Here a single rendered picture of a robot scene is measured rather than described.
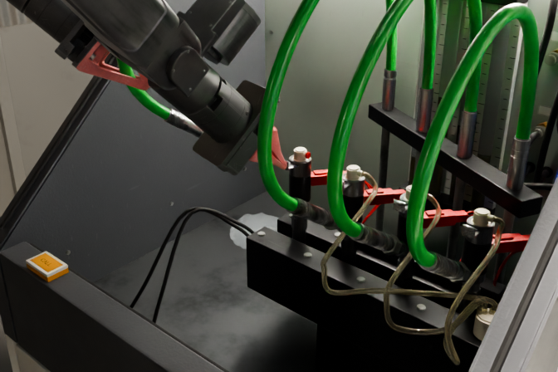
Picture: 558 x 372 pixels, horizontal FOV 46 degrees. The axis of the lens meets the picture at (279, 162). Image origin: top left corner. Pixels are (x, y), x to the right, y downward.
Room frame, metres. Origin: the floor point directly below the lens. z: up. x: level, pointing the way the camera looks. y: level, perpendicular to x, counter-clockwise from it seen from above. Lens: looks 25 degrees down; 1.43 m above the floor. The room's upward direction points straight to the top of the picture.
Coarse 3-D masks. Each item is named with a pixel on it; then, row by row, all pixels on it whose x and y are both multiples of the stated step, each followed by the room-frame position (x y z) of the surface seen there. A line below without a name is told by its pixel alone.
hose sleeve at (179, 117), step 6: (174, 114) 0.75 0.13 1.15; (180, 114) 0.76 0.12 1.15; (168, 120) 0.75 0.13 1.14; (174, 120) 0.75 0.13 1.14; (180, 120) 0.75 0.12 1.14; (186, 120) 0.76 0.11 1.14; (180, 126) 0.75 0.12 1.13; (186, 126) 0.75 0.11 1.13; (192, 126) 0.76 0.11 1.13; (192, 132) 0.76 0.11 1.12; (198, 132) 0.76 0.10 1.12
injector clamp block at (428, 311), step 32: (288, 224) 0.78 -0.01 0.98; (256, 256) 0.73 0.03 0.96; (288, 256) 0.70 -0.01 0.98; (320, 256) 0.70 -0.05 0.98; (256, 288) 0.73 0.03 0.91; (288, 288) 0.70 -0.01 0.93; (320, 288) 0.66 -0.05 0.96; (352, 288) 0.63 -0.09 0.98; (416, 288) 0.65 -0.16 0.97; (448, 288) 0.63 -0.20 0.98; (320, 320) 0.66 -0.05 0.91; (352, 320) 0.63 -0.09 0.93; (384, 320) 0.60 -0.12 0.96; (416, 320) 0.58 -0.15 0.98; (320, 352) 0.66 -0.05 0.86; (352, 352) 0.63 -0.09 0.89; (384, 352) 0.60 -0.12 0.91; (416, 352) 0.57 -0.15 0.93
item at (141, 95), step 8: (392, 0) 0.89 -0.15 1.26; (392, 32) 0.89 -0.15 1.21; (392, 40) 0.89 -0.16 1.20; (392, 48) 0.89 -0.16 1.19; (392, 56) 0.89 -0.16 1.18; (120, 64) 0.73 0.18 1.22; (392, 64) 0.89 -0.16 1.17; (120, 72) 0.73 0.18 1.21; (128, 72) 0.73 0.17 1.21; (384, 72) 0.90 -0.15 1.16; (392, 72) 0.89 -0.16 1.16; (128, 88) 0.73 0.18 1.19; (136, 88) 0.73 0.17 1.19; (136, 96) 0.73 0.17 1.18; (144, 96) 0.74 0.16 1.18; (144, 104) 0.74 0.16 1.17; (152, 104) 0.74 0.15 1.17; (160, 104) 0.75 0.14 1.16; (152, 112) 0.74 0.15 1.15; (160, 112) 0.74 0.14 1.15; (168, 112) 0.75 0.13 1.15
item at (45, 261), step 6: (36, 258) 0.72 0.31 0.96; (42, 258) 0.72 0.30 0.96; (48, 258) 0.72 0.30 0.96; (36, 264) 0.71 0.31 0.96; (42, 264) 0.71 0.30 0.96; (48, 264) 0.71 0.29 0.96; (54, 264) 0.71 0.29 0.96; (60, 264) 0.71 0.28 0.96; (36, 270) 0.70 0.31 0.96; (48, 270) 0.69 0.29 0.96; (66, 270) 0.70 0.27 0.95; (42, 276) 0.69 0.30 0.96; (54, 276) 0.69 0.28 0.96; (60, 276) 0.70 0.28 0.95
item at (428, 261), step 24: (504, 24) 0.56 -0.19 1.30; (528, 24) 0.62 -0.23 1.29; (480, 48) 0.54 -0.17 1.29; (528, 48) 0.63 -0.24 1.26; (456, 72) 0.52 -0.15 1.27; (528, 72) 0.64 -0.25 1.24; (456, 96) 0.51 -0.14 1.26; (528, 96) 0.64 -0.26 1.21; (432, 120) 0.51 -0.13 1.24; (528, 120) 0.65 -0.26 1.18; (432, 144) 0.49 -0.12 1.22; (528, 144) 0.64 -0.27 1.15; (432, 168) 0.48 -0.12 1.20; (408, 216) 0.48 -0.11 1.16; (408, 240) 0.48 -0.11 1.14; (432, 264) 0.50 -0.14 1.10; (456, 264) 0.54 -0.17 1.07
